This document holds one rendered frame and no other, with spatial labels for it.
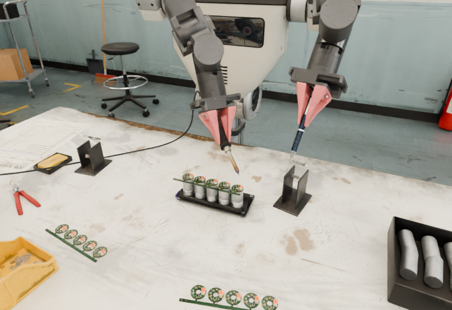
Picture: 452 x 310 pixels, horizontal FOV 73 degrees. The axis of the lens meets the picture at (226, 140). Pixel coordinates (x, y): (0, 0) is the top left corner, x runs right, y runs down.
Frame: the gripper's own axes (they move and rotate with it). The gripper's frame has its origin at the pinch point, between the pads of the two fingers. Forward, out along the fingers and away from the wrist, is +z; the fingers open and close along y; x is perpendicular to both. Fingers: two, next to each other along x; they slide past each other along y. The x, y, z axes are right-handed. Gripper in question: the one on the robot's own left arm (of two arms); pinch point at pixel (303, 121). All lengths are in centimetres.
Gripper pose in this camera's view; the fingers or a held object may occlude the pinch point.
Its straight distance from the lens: 60.5
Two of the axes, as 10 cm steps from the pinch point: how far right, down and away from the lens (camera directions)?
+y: 8.2, 2.8, -5.0
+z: -3.3, 9.4, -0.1
